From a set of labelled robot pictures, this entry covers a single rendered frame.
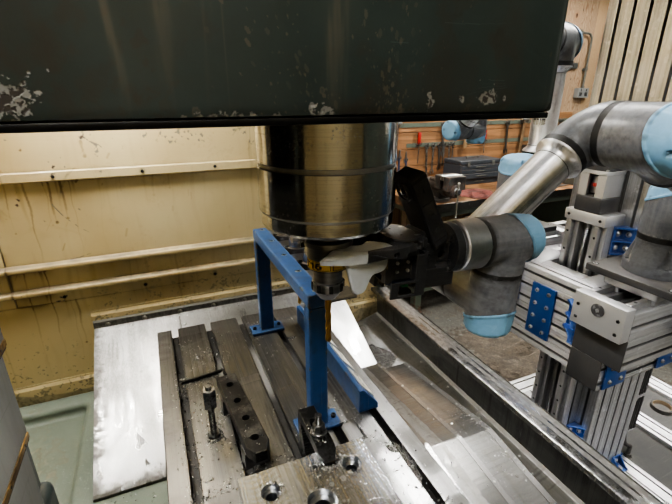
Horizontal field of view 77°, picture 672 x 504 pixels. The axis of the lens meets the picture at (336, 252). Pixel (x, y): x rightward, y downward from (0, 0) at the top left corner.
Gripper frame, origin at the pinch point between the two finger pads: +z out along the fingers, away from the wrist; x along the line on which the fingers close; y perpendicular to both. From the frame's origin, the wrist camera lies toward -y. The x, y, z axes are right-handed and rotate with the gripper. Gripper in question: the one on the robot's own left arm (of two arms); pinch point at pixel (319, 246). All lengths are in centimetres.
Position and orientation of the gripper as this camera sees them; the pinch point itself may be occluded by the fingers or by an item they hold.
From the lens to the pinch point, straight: 51.8
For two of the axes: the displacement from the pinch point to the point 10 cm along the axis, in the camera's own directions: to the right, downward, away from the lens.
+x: -4.0, -3.2, 8.6
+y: -0.3, 9.4, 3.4
